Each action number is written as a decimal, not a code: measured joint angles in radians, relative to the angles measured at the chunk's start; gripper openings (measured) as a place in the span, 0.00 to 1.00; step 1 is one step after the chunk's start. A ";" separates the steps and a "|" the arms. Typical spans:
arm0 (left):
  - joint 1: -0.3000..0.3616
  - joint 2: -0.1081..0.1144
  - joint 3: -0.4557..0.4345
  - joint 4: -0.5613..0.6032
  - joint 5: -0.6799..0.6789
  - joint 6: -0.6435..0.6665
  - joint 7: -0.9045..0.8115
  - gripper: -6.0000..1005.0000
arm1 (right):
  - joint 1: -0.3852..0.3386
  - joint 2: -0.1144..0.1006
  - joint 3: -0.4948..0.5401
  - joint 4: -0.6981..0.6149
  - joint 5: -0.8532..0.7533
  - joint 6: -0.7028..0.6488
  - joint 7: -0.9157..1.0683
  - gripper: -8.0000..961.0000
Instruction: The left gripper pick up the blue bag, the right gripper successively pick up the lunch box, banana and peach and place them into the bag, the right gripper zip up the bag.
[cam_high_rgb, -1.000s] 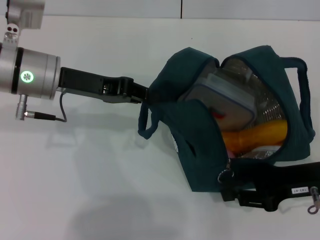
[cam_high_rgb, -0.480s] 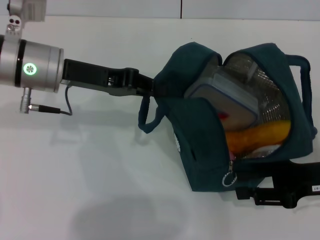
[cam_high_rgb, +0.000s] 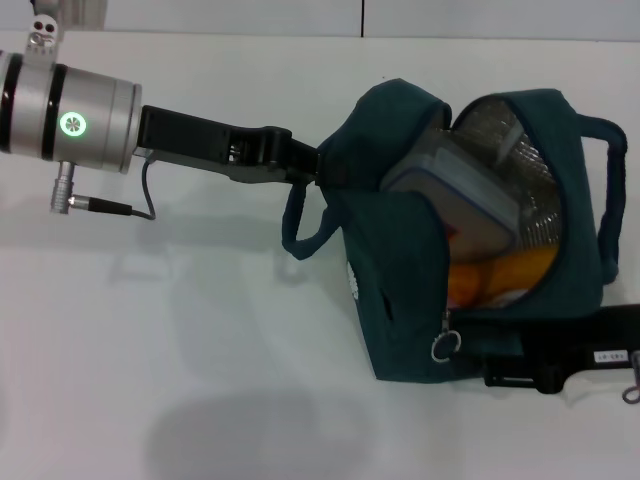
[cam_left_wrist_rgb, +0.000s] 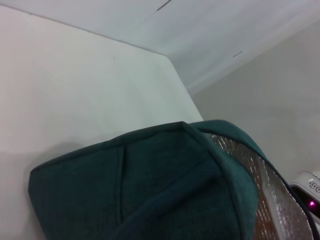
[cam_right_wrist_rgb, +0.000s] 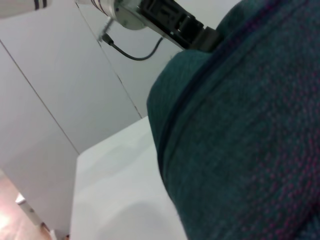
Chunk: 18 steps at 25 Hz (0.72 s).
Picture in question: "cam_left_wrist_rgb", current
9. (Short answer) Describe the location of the dark teal fabric lunch bag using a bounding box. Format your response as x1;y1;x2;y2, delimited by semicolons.
27;119;319;240

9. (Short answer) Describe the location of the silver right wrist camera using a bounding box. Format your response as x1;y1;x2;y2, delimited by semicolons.
288;171;320;219

